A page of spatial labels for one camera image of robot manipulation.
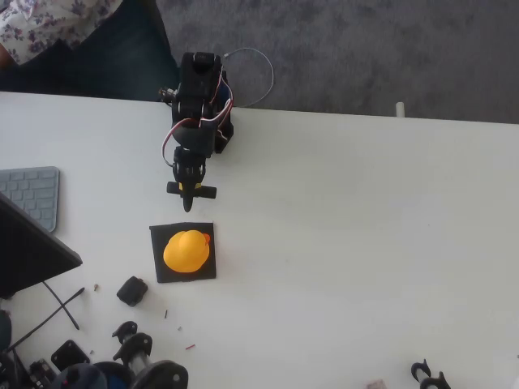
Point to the person in floral shirt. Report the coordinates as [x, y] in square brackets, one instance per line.
[117, 61]

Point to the black servo motor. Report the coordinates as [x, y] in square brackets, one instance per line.
[131, 291]

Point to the yellow rubber duck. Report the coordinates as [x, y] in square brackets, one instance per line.
[184, 253]

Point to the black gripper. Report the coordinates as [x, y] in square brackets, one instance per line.
[189, 173]

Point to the grey keyboard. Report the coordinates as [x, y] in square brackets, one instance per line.
[32, 190]

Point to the black hooked clamp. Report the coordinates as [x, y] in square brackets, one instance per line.
[419, 370]

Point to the black square mounting plate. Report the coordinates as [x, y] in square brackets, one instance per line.
[69, 356]

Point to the black square pad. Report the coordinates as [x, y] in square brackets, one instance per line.
[202, 276]

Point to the white post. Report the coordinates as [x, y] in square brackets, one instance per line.
[400, 110]

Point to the black thin probe tool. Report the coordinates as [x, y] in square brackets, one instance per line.
[74, 322]
[77, 294]

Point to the floral white shirt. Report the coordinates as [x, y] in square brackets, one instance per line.
[40, 16]

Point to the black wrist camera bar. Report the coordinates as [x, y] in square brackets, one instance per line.
[210, 192]

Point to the person forearm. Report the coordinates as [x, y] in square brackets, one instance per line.
[5, 54]

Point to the dark blue round object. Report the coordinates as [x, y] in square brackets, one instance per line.
[4, 330]

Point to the small motor controller board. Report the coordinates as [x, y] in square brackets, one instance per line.
[165, 94]

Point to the black circuit board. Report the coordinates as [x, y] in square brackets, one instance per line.
[40, 370]

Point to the dark laptop screen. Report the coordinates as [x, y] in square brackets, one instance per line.
[24, 255]

